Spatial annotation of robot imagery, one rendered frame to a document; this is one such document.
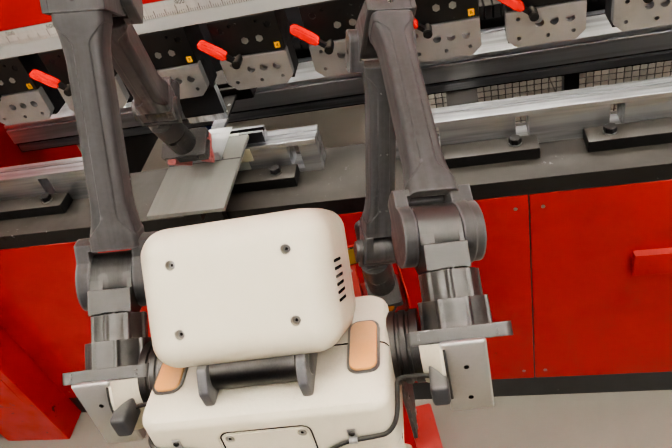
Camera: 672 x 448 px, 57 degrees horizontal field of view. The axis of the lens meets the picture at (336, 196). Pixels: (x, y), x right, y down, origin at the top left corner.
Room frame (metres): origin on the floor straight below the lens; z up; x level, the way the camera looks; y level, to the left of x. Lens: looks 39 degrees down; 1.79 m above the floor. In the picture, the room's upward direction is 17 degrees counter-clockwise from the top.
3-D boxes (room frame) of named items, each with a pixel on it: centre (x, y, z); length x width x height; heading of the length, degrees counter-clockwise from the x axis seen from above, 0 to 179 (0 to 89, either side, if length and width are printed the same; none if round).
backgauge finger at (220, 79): (1.47, 0.20, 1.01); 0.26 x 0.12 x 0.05; 164
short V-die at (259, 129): (1.32, 0.22, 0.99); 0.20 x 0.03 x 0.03; 74
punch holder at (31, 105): (1.44, 0.65, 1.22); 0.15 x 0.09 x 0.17; 74
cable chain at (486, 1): (1.50, -0.61, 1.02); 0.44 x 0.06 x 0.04; 74
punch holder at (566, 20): (1.11, -0.50, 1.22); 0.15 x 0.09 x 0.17; 74
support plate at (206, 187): (1.19, 0.28, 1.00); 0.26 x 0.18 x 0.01; 164
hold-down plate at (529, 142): (1.11, -0.32, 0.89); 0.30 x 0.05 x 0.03; 74
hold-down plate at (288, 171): (1.26, 0.22, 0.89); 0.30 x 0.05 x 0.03; 74
